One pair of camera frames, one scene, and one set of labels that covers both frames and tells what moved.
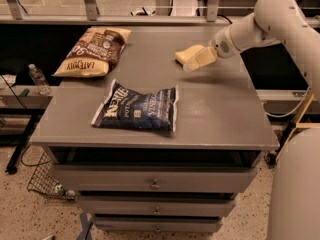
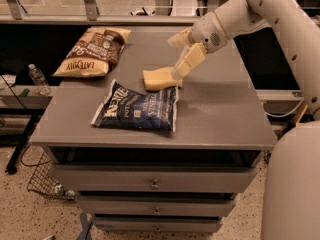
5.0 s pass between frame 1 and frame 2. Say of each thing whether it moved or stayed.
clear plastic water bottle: stayed
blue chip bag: stayed
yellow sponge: moved
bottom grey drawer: stayed
